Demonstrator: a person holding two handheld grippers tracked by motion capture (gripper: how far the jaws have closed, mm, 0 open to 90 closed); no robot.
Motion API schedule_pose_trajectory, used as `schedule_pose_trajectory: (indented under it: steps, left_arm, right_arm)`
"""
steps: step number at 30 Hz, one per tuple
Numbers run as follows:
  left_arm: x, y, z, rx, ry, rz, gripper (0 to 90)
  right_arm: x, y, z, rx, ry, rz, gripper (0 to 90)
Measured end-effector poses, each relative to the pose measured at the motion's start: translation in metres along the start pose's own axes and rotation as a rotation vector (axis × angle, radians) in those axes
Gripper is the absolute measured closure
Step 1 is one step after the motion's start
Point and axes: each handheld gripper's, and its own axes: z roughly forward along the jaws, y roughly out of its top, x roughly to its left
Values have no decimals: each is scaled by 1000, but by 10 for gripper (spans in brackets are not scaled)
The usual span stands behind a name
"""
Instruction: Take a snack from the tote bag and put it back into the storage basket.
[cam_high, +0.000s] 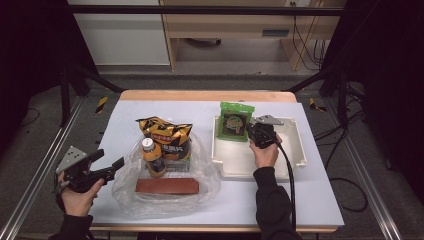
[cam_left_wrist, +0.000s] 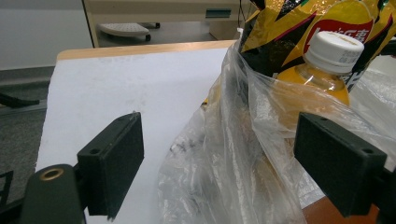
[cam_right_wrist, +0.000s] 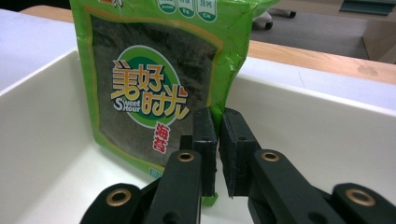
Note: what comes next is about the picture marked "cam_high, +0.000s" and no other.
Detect wooden table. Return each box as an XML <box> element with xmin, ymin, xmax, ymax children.
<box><xmin>89</xmin><ymin>89</ymin><xmax>345</xmax><ymax>234</ymax></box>

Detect orange juice bottle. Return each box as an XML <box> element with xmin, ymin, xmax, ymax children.
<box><xmin>141</xmin><ymin>136</ymin><xmax>167</xmax><ymax>179</ymax></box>

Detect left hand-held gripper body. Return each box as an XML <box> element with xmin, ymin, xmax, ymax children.
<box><xmin>54</xmin><ymin>145</ymin><xmax>108</xmax><ymax>195</ymax></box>

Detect green snack packet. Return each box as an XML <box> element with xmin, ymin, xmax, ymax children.
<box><xmin>216</xmin><ymin>101</ymin><xmax>256</xmax><ymax>143</ymax></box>

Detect white plastic tray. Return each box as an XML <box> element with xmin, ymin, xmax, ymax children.
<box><xmin>211</xmin><ymin>114</ymin><xmax>308</xmax><ymax>181</ymax></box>

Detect light wooden desk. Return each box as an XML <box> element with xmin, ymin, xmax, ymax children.
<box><xmin>159</xmin><ymin>0</ymin><xmax>346</xmax><ymax>72</ymax></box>

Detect black frame bar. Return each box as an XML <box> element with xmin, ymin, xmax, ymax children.
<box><xmin>63</xmin><ymin>4</ymin><xmax>346</xmax><ymax>17</ymax></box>

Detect black metal stand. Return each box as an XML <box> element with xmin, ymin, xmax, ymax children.
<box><xmin>286</xmin><ymin>66</ymin><xmax>350</xmax><ymax>128</ymax></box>
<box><xmin>59</xmin><ymin>64</ymin><xmax>126</xmax><ymax>127</ymax></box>

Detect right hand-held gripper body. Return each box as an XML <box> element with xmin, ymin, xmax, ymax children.
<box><xmin>246</xmin><ymin>114</ymin><xmax>285</xmax><ymax>150</ymax></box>

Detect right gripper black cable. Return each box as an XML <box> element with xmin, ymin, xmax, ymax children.
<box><xmin>274</xmin><ymin>139</ymin><xmax>370</xmax><ymax>233</ymax></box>

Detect black yellow chips bag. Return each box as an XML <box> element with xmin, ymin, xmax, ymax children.
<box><xmin>135</xmin><ymin>116</ymin><xmax>195</xmax><ymax>172</ymax></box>

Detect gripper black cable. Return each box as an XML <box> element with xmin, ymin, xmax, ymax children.
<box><xmin>274</xmin><ymin>139</ymin><xmax>370</xmax><ymax>233</ymax></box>
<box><xmin>52</xmin><ymin>179</ymin><xmax>66</xmax><ymax>215</ymax></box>

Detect yellow black tape piece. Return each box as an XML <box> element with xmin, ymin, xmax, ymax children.
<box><xmin>94</xmin><ymin>96</ymin><xmax>110</xmax><ymax>115</ymax></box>
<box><xmin>308</xmin><ymin>97</ymin><xmax>328</xmax><ymax>114</ymax></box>

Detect reddish brown box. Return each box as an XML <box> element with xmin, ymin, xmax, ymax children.
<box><xmin>134</xmin><ymin>177</ymin><xmax>201</xmax><ymax>196</ymax></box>

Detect black curtain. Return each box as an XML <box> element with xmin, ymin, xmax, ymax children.
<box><xmin>0</xmin><ymin>0</ymin><xmax>98</xmax><ymax>153</ymax></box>
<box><xmin>319</xmin><ymin>0</ymin><xmax>424</xmax><ymax>203</ymax></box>

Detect white table board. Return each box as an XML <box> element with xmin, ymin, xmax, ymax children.
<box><xmin>89</xmin><ymin>99</ymin><xmax>345</xmax><ymax>228</ymax></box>

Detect white cabinet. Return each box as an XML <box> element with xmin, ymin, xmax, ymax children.
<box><xmin>67</xmin><ymin>0</ymin><xmax>171</xmax><ymax>67</ymax></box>

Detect person's left hand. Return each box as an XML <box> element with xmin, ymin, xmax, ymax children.
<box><xmin>58</xmin><ymin>173</ymin><xmax>105</xmax><ymax>218</ymax></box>

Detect black desk cables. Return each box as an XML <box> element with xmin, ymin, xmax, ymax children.
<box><xmin>290</xmin><ymin>1</ymin><xmax>330</xmax><ymax>72</ymax></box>

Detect black floor cables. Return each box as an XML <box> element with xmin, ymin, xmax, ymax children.
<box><xmin>313</xmin><ymin>83</ymin><xmax>368</xmax><ymax>171</ymax></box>

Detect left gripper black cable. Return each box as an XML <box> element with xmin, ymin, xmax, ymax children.
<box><xmin>52</xmin><ymin>179</ymin><xmax>66</xmax><ymax>215</ymax></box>

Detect person's right hand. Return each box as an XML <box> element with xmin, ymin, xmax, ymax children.
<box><xmin>249</xmin><ymin>133</ymin><xmax>284</xmax><ymax>170</ymax></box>

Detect clear plastic bag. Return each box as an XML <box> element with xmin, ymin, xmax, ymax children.
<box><xmin>111</xmin><ymin>131</ymin><xmax>222</xmax><ymax>220</ymax></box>

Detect aluminium rail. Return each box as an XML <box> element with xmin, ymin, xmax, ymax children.
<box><xmin>0</xmin><ymin>96</ymin><xmax>86</xmax><ymax>240</ymax></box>
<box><xmin>324</xmin><ymin>98</ymin><xmax>403</xmax><ymax>240</ymax></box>

